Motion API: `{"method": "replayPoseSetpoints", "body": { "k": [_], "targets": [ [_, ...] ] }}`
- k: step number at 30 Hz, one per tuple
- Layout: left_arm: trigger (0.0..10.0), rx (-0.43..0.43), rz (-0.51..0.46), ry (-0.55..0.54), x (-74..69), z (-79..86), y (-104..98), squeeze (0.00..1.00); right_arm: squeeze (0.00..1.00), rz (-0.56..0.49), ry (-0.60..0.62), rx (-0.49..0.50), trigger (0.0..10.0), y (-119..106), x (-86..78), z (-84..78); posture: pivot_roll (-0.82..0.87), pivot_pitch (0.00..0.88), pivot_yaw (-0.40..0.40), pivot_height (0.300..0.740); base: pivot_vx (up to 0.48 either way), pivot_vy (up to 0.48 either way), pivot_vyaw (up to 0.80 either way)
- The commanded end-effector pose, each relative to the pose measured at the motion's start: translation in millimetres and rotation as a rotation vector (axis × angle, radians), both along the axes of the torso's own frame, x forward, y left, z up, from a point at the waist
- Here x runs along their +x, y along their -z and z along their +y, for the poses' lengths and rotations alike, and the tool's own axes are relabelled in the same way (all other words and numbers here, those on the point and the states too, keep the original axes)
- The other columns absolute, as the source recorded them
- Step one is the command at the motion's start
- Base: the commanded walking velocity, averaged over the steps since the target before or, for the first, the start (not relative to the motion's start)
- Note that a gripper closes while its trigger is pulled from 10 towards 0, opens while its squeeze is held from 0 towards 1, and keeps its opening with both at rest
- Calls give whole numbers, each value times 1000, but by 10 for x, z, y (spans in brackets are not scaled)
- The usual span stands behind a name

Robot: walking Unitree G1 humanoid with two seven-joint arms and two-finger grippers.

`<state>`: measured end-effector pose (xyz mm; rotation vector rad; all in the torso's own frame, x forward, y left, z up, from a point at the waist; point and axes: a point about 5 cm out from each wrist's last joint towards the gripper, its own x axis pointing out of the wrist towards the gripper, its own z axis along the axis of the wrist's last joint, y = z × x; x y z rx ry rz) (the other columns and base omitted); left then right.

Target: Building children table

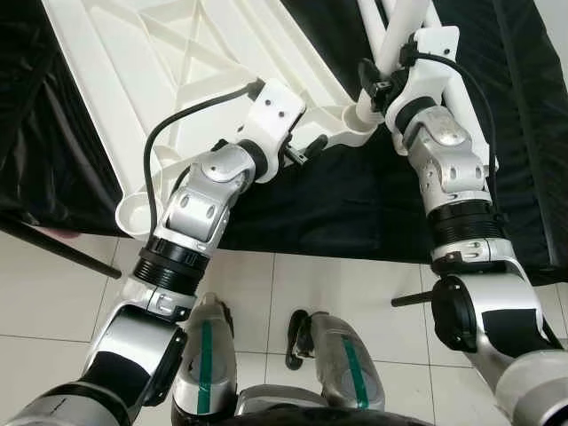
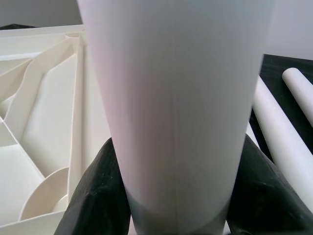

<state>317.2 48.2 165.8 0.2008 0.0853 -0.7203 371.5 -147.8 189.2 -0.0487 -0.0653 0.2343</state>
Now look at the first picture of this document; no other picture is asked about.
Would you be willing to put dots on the white plastic table top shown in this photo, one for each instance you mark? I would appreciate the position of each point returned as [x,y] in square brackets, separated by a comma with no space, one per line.
[106,71]

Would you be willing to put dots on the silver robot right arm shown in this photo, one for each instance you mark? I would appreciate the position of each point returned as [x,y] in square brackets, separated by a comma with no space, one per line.
[453,177]

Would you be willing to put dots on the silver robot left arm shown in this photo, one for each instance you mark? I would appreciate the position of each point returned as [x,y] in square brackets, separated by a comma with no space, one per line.
[204,209]

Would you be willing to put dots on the black table cloth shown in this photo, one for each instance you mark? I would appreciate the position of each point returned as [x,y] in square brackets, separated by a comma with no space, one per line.
[355,204]

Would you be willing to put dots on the black robot waist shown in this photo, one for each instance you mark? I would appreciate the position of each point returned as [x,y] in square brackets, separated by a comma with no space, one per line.
[319,420]

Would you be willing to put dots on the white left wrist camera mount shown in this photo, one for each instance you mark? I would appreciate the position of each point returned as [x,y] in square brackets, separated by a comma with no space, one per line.
[275,111]

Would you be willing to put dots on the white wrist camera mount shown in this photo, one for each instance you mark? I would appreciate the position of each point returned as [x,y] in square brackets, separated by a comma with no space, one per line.
[439,40]
[275,111]

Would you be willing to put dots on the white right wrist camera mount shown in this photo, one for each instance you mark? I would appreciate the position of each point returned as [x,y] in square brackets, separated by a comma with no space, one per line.
[439,40]

